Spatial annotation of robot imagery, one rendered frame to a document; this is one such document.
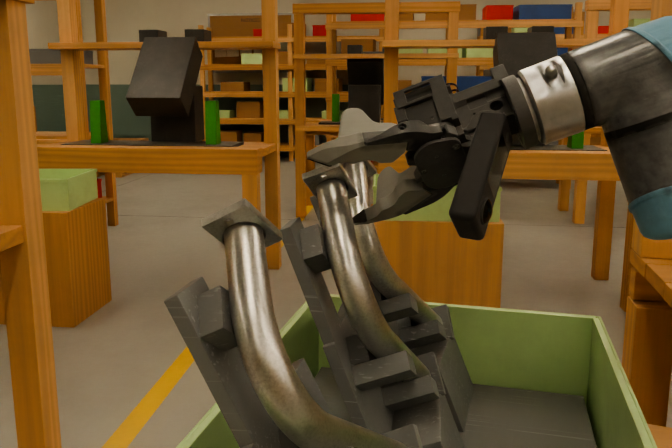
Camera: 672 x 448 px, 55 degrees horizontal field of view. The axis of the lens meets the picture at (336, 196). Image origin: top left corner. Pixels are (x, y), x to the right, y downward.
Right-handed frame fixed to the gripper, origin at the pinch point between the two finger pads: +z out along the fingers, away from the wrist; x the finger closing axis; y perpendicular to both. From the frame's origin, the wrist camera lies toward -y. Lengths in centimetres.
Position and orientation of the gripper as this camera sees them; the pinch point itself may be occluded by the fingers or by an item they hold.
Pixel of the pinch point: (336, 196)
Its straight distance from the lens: 63.9
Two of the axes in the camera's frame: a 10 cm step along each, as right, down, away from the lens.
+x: -3.6, -5.3, -7.6
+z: -9.2, 3.3, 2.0
